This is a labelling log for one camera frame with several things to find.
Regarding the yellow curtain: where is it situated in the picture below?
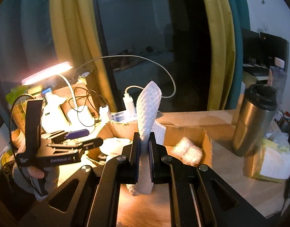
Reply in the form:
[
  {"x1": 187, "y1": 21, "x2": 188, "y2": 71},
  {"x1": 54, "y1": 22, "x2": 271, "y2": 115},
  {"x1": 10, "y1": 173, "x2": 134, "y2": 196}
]
[
  {"x1": 203, "y1": 0, "x2": 236, "y2": 111},
  {"x1": 49, "y1": 0, "x2": 117, "y2": 111}
]

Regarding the black car key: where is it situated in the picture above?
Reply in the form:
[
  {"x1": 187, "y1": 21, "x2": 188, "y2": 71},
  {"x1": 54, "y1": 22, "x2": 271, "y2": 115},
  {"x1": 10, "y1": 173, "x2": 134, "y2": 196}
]
[{"x1": 284, "y1": 176, "x2": 290, "y2": 199}]

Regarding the white textured cloth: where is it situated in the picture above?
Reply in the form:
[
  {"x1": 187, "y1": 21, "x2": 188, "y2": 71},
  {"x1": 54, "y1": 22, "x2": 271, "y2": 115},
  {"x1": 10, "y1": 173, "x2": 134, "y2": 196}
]
[{"x1": 127, "y1": 81, "x2": 166, "y2": 196}]

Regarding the yellow tissue pack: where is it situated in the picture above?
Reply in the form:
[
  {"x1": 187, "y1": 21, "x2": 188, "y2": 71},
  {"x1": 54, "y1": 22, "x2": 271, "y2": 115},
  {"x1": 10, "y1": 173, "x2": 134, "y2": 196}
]
[{"x1": 251, "y1": 138, "x2": 290, "y2": 183}]

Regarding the white LED desk lamp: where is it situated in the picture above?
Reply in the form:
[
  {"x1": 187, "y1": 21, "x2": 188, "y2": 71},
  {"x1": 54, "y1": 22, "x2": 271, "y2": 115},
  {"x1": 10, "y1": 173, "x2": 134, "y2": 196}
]
[{"x1": 21, "y1": 61, "x2": 95, "y2": 128}]

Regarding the stack of paper cups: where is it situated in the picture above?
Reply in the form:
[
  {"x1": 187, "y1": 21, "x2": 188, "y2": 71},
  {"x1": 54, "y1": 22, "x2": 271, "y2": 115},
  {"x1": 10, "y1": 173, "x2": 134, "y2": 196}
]
[{"x1": 5, "y1": 85, "x2": 29, "y2": 152}]

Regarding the yellow curtain left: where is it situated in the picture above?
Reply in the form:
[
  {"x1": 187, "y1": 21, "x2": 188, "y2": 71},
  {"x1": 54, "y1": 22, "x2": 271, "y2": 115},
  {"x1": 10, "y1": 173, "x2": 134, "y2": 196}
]
[{"x1": 49, "y1": 0, "x2": 117, "y2": 111}]

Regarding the stainless steel travel mug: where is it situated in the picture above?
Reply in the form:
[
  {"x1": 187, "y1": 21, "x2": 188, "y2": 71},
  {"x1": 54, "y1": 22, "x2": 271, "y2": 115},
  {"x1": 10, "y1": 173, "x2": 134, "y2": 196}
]
[{"x1": 232, "y1": 84, "x2": 277, "y2": 157}]

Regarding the white fluffy soft pad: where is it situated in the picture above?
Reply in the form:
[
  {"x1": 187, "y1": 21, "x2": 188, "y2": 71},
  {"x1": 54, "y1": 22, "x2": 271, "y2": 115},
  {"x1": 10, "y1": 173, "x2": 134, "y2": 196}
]
[{"x1": 173, "y1": 137, "x2": 203, "y2": 166}]

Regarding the person's left hand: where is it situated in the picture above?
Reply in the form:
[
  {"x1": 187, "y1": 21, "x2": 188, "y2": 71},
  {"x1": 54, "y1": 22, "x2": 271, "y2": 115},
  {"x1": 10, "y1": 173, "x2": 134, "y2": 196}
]
[{"x1": 27, "y1": 166, "x2": 45, "y2": 179}]

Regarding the brown cardboard box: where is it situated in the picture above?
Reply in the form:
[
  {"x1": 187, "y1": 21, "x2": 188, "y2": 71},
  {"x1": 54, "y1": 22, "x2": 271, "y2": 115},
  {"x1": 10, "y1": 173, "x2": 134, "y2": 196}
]
[{"x1": 88, "y1": 121, "x2": 213, "y2": 167}]

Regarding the yellow curtain right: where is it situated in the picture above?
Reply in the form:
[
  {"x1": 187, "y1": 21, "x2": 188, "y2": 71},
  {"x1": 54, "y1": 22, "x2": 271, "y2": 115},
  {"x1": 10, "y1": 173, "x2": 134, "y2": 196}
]
[{"x1": 203, "y1": 0, "x2": 236, "y2": 111}]

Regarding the white charger with cable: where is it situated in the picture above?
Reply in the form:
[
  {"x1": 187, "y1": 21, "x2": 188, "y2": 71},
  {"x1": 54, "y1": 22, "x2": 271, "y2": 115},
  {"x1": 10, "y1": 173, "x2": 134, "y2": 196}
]
[{"x1": 76, "y1": 55, "x2": 176, "y2": 114}]

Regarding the white power strip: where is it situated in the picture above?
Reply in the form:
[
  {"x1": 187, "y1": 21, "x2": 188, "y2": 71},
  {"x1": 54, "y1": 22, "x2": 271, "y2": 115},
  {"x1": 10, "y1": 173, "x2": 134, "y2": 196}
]
[{"x1": 111, "y1": 110, "x2": 137, "y2": 123}]

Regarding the black monitor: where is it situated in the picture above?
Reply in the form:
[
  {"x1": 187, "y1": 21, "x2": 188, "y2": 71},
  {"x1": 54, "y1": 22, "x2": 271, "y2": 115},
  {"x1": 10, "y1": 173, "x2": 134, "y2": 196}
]
[{"x1": 242, "y1": 29, "x2": 289, "y2": 76}]

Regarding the clear water bottle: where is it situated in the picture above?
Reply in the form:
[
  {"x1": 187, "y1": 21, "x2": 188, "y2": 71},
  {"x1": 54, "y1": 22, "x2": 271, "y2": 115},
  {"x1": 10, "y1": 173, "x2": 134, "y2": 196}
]
[{"x1": 267, "y1": 58, "x2": 287, "y2": 109}]

